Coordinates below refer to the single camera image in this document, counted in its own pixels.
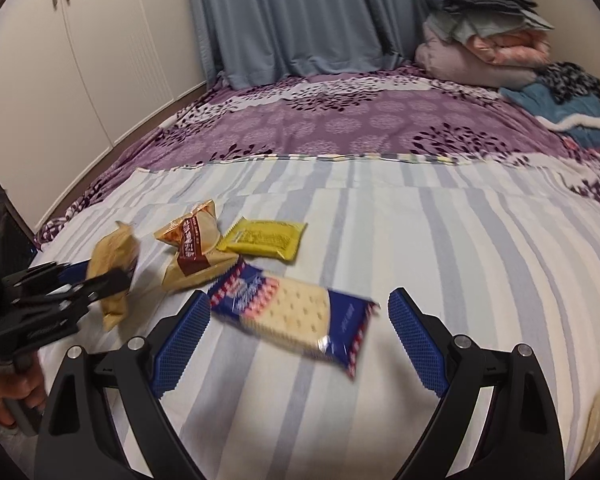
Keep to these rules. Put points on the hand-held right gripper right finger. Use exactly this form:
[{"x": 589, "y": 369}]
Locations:
[{"x": 420, "y": 345}]

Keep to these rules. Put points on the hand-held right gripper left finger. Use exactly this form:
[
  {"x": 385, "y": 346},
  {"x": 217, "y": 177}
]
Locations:
[{"x": 180, "y": 345}]

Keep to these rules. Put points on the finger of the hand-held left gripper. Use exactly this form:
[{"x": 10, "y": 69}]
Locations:
[
  {"x": 102, "y": 282},
  {"x": 72, "y": 271}
]

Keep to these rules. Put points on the plain tan snack packet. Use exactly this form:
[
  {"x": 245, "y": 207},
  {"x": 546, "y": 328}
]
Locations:
[{"x": 112, "y": 255}]

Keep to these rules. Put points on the brown label snack packet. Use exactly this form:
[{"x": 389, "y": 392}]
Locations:
[{"x": 195, "y": 240}]

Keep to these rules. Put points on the blue cracker packet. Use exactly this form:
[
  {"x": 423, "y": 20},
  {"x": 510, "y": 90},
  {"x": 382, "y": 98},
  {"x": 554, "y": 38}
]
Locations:
[{"x": 290, "y": 310}]

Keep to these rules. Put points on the yellow snack packet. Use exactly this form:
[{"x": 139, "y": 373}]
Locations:
[{"x": 260, "y": 240}]

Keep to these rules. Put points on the person's left hand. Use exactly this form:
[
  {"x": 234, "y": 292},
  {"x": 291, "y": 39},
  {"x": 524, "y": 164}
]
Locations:
[{"x": 10, "y": 390}]

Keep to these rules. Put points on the blue white striped blanket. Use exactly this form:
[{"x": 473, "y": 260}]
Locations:
[{"x": 455, "y": 260}]

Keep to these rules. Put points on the white wardrobe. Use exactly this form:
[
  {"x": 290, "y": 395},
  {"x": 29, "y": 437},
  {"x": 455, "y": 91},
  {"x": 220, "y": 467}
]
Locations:
[{"x": 80, "y": 60}]

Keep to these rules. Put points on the purple floral bedsheet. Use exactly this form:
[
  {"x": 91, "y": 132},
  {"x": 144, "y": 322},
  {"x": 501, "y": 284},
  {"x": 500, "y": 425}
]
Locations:
[{"x": 330, "y": 120}]

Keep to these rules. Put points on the blue fleece blanket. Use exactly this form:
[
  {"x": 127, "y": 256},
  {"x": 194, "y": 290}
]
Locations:
[{"x": 570, "y": 115}]

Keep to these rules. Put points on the lilac folded duvet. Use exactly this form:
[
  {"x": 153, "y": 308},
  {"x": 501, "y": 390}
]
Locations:
[{"x": 455, "y": 65}]

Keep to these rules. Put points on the black white patterned cloth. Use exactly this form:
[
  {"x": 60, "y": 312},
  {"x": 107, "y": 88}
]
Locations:
[{"x": 572, "y": 82}]

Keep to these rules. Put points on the pink folded quilt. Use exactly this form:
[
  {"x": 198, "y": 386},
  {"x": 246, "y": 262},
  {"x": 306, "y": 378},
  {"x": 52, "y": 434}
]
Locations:
[{"x": 510, "y": 50}]

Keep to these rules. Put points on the grey green folded sheet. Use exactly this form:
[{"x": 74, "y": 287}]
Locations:
[{"x": 460, "y": 27}]

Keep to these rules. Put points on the blue grey curtain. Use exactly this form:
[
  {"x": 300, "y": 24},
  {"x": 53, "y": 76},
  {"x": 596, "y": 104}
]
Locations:
[{"x": 290, "y": 20}]

